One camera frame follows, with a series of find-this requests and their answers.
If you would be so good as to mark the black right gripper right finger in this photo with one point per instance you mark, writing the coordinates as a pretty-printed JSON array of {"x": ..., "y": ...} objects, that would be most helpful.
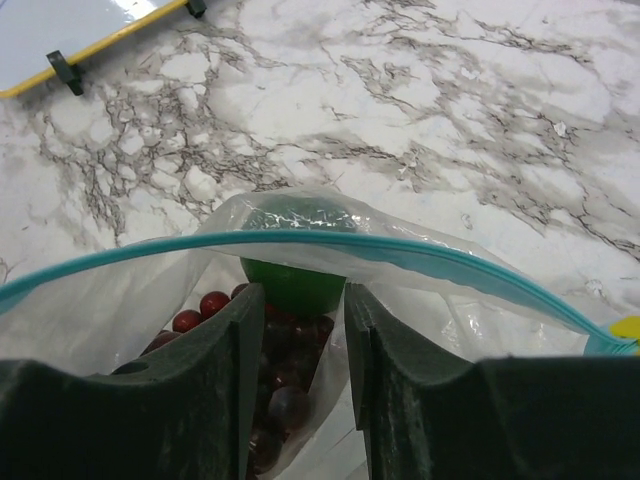
[{"x": 426, "y": 413}]

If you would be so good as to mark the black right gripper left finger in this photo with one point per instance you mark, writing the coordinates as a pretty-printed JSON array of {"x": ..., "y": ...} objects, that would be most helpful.
[{"x": 55, "y": 425}]

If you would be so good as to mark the purple fake grapes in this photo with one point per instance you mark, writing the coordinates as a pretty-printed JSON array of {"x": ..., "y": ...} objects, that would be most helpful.
[{"x": 224, "y": 387}]

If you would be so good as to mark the blue zip clear bag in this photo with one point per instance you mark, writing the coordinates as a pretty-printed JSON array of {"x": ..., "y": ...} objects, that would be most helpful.
[{"x": 77, "y": 316}]

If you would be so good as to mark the dark green fake vegetable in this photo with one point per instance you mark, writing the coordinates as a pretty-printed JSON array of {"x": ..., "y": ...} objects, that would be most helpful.
[{"x": 293, "y": 290}]

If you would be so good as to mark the black whiteboard stand foot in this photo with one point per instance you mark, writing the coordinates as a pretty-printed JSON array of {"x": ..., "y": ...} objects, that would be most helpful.
[
  {"x": 196, "y": 8},
  {"x": 67, "y": 73}
]

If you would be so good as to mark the yellow framed whiteboard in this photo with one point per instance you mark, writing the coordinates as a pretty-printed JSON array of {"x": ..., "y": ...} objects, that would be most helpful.
[{"x": 30, "y": 30}]

